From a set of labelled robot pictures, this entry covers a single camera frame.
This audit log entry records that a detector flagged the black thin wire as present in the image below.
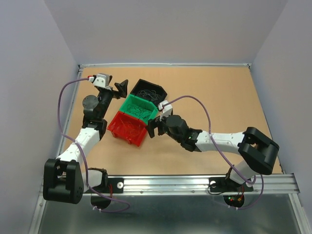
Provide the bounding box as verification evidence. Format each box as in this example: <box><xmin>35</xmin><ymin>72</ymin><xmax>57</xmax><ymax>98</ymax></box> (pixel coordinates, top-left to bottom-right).
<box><xmin>126</xmin><ymin>101</ymin><xmax>156</xmax><ymax>120</ymax></box>

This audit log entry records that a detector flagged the orange thin wire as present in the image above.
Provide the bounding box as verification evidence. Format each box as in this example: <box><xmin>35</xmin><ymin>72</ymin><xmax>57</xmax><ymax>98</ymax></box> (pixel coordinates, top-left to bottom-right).
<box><xmin>117</xmin><ymin>118</ymin><xmax>144</xmax><ymax>141</ymax></box>

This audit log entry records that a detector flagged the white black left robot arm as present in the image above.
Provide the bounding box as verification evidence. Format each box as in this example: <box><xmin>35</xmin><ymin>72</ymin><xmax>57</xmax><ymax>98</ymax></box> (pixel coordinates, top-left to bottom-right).
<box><xmin>43</xmin><ymin>74</ymin><xmax>128</xmax><ymax>204</ymax></box>

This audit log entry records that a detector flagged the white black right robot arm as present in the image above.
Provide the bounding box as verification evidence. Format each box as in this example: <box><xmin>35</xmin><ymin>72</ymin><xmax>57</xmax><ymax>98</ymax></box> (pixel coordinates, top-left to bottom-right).
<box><xmin>146</xmin><ymin>115</ymin><xmax>279</xmax><ymax>190</ymax></box>

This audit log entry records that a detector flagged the green plastic bin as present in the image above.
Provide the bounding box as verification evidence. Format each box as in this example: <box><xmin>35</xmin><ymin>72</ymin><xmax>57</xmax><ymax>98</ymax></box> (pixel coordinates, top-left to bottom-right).
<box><xmin>119</xmin><ymin>95</ymin><xmax>158</xmax><ymax>124</ymax></box>

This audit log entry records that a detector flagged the black plastic bin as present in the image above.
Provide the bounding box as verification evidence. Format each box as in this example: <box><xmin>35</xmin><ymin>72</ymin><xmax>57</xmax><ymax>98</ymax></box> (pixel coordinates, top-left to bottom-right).
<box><xmin>130</xmin><ymin>79</ymin><xmax>167</xmax><ymax>107</ymax></box>

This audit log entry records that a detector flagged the red plastic bin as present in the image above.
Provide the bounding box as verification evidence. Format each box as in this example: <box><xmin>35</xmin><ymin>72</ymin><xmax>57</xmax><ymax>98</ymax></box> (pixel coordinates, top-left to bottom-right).
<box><xmin>107</xmin><ymin>111</ymin><xmax>147</xmax><ymax>147</ymax></box>

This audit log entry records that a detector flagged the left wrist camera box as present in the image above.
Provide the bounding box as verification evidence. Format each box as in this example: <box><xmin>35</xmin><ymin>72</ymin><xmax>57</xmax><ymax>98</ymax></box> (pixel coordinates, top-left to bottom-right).
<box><xmin>88</xmin><ymin>73</ymin><xmax>113</xmax><ymax>89</ymax></box>

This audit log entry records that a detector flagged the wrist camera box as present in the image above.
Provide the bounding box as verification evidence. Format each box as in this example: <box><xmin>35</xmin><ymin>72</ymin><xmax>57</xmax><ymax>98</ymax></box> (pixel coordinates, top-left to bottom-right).
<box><xmin>158</xmin><ymin>100</ymin><xmax>173</xmax><ymax>121</ymax></box>
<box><xmin>88</xmin><ymin>73</ymin><xmax>113</xmax><ymax>89</ymax></box>

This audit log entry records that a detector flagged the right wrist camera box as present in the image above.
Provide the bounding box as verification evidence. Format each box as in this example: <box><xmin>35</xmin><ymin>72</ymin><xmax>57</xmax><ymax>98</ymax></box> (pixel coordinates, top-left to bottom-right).
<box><xmin>158</xmin><ymin>100</ymin><xmax>173</xmax><ymax>121</ymax></box>

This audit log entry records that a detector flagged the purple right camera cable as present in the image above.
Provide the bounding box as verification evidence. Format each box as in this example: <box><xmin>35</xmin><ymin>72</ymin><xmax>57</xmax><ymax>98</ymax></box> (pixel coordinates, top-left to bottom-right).
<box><xmin>159</xmin><ymin>95</ymin><xmax>265</xmax><ymax>210</ymax></box>

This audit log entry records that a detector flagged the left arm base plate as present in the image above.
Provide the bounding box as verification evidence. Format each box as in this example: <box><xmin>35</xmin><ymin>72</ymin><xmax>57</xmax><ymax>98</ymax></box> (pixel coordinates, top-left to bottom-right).
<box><xmin>93</xmin><ymin>177</ymin><xmax>124</xmax><ymax>194</ymax></box>

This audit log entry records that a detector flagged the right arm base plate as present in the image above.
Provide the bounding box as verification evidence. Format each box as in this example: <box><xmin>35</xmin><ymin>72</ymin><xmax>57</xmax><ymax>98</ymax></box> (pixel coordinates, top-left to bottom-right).
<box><xmin>208</xmin><ymin>176</ymin><xmax>254</xmax><ymax>194</ymax></box>

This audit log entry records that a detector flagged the aluminium mounting rail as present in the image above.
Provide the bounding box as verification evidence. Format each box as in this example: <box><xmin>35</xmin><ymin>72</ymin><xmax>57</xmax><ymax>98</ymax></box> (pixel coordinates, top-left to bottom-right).
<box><xmin>39</xmin><ymin>173</ymin><xmax>300</xmax><ymax>196</ymax></box>

